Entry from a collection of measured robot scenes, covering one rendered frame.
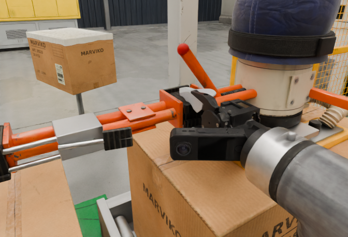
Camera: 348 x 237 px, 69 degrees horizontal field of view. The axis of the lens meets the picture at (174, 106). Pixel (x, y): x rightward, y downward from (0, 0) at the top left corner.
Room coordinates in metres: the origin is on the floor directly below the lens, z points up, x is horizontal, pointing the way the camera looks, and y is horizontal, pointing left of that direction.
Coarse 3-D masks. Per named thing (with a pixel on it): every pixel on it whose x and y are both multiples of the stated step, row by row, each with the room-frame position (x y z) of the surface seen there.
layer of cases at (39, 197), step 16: (16, 176) 0.90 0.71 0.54; (32, 176) 0.90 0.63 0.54; (48, 176) 0.90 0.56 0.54; (64, 176) 0.90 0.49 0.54; (0, 192) 0.80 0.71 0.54; (16, 192) 0.80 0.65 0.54; (32, 192) 0.80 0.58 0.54; (48, 192) 0.80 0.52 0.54; (64, 192) 0.80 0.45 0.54; (0, 208) 0.72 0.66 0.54; (16, 208) 0.72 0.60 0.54; (32, 208) 0.72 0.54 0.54; (48, 208) 0.72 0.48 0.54; (64, 208) 0.72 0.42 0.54; (0, 224) 0.65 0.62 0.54; (16, 224) 0.65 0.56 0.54; (32, 224) 0.65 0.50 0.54; (48, 224) 0.65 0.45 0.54; (64, 224) 0.65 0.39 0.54
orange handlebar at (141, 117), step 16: (224, 96) 0.50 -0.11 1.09; (240, 96) 0.51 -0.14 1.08; (320, 96) 0.52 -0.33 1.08; (336, 96) 0.50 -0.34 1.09; (112, 112) 0.42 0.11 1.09; (128, 112) 0.41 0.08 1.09; (144, 112) 0.41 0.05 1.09; (160, 112) 0.42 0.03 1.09; (176, 112) 0.43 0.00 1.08; (48, 128) 0.36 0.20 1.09; (112, 128) 0.37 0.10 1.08; (144, 128) 0.40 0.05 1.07; (16, 144) 0.33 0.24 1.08; (48, 144) 0.32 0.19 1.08; (16, 160) 0.30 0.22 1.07
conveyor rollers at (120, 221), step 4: (120, 216) 0.68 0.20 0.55; (116, 220) 0.66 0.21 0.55; (120, 220) 0.66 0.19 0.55; (124, 220) 0.66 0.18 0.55; (116, 224) 0.65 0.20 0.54; (120, 224) 0.64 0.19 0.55; (124, 224) 0.64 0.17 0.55; (120, 228) 0.63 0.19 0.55; (124, 228) 0.63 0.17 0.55; (128, 228) 0.63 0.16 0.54; (120, 232) 0.61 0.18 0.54; (124, 232) 0.61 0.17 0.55; (128, 232) 0.61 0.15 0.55; (132, 232) 0.62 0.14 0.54; (124, 236) 0.59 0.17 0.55; (128, 236) 0.59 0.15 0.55; (132, 236) 0.60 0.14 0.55
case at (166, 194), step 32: (160, 128) 0.61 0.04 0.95; (128, 160) 0.60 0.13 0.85; (160, 160) 0.46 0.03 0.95; (192, 160) 0.46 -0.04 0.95; (160, 192) 0.43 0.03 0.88; (192, 192) 0.36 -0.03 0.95; (224, 192) 0.36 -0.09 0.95; (256, 192) 0.36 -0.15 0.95; (160, 224) 0.44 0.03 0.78; (192, 224) 0.33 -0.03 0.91; (224, 224) 0.29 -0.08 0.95; (256, 224) 0.31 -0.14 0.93; (288, 224) 0.37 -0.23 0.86
